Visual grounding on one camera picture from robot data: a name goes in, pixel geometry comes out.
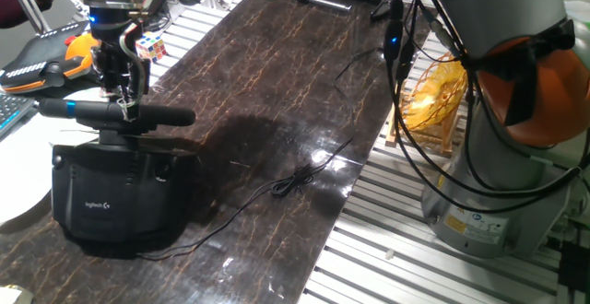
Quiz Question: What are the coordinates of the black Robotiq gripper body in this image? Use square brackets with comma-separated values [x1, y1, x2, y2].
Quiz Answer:
[88, 6, 140, 64]

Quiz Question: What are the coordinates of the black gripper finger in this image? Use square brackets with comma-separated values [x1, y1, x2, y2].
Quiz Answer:
[120, 57, 152, 122]
[94, 57, 122, 106]

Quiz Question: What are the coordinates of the black Logitech steering wheel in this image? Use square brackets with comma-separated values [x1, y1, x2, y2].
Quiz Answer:
[36, 98, 198, 135]

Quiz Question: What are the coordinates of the dark red sleeved forearm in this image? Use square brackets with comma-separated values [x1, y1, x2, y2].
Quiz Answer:
[0, 0, 54, 31]

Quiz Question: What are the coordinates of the black Logitech wheel base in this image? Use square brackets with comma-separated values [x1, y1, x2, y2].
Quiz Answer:
[50, 128, 204, 246]

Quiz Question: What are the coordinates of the Rubik's cube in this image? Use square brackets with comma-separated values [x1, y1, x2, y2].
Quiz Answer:
[134, 31, 169, 64]

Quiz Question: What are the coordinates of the orange black teach pendant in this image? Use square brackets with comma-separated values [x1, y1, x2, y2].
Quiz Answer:
[0, 19, 101, 96]

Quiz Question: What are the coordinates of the silver aluminium pole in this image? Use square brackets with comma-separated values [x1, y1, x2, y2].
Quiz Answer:
[4, 0, 52, 36]

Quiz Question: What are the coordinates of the black computer keyboard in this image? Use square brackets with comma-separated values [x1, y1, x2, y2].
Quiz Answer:
[0, 92, 37, 139]

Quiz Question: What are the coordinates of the white round plate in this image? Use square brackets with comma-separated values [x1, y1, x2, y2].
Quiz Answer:
[0, 86, 139, 226]

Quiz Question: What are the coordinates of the dark marble pattern mat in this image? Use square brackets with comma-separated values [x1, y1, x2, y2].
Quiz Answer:
[0, 0, 423, 304]

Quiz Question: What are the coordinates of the beige paper scrap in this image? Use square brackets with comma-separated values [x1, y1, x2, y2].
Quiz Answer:
[0, 285, 34, 304]

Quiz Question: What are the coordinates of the black C-clamp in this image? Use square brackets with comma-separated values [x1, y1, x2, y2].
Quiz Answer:
[271, 0, 396, 23]

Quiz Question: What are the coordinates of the black box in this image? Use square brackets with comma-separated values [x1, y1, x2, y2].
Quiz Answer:
[558, 240, 590, 294]

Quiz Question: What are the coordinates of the grey sensor cable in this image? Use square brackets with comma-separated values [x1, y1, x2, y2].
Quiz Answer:
[117, 19, 148, 91]

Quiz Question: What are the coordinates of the thin black wheel cable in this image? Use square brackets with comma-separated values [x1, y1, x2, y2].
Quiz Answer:
[136, 44, 395, 263]

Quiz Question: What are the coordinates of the black cable blue light plug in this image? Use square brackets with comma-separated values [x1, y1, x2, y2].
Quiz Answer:
[382, 0, 590, 216]

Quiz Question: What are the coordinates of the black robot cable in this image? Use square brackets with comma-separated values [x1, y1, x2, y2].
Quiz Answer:
[395, 0, 590, 204]

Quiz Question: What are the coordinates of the yellow wire basket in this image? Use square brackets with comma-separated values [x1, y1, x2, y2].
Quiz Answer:
[398, 53, 469, 133]

